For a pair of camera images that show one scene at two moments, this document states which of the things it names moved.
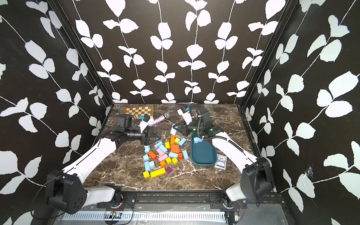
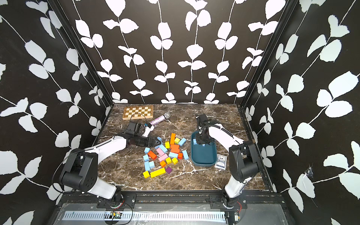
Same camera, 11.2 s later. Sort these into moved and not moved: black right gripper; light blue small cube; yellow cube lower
Moved: black right gripper
Not moved: yellow cube lower; light blue small cube
